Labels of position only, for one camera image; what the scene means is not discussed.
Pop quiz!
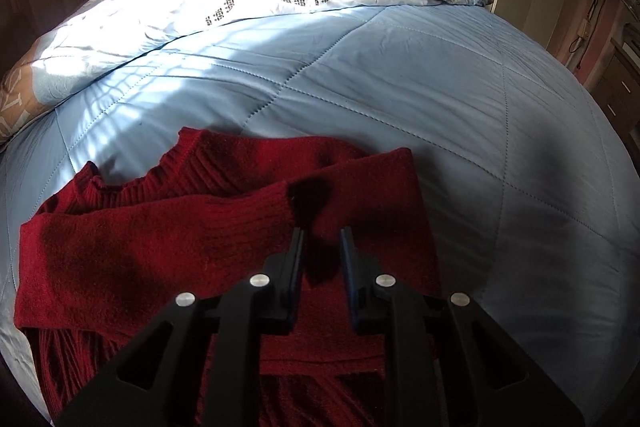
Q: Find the red knit sweater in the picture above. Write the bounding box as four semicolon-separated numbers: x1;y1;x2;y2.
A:
14;128;438;426

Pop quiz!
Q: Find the wooden drawer cabinet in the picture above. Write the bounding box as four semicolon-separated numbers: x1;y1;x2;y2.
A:
591;39;640;140

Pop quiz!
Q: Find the light blue quilted bedspread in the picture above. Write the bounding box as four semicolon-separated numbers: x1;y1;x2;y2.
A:
1;5;639;423

